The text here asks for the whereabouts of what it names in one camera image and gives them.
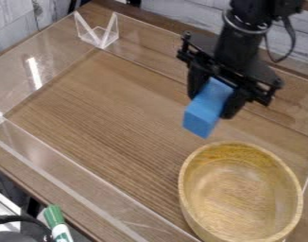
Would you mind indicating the green and white marker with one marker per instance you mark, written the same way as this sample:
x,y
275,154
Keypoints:
x,y
57,223

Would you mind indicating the blue rectangular block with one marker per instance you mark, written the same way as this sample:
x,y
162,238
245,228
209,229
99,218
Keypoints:
x,y
202,114

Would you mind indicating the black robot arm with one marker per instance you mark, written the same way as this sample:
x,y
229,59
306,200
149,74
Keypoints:
x,y
263,13

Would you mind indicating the clear acrylic tray wall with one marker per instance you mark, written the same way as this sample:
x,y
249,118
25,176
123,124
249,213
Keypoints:
x,y
106,164

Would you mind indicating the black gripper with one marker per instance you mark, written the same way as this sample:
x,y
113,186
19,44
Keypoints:
x,y
230,58

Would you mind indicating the brown wooden bowl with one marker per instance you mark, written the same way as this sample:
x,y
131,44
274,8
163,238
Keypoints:
x,y
239,194

